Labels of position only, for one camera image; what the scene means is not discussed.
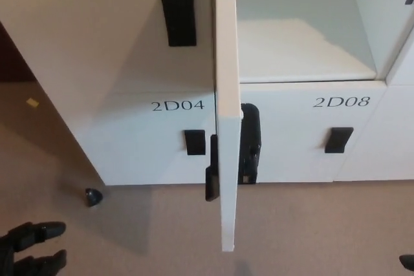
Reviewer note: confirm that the black lock inside open door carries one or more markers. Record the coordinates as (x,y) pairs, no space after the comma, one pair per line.
(250,133)

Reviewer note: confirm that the yellow floor sticker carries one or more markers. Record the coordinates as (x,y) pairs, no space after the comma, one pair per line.
(33,102)

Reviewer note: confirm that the black floor door stop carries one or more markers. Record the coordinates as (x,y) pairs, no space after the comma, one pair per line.
(93,196)

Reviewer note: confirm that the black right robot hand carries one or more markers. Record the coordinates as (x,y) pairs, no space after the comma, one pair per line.
(407,260)

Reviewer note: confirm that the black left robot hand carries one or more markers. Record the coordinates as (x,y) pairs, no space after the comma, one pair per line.
(16,240)

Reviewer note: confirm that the white locker door 2D08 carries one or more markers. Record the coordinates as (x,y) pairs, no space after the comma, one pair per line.
(291,163)

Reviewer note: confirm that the white locker door 2D03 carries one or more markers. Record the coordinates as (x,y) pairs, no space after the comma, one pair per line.
(97,14)

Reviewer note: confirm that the white locker cabinet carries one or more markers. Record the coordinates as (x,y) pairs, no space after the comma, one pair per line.
(291,46)

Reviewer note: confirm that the white locker door 2D04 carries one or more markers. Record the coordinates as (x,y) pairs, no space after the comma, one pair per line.
(145,169)

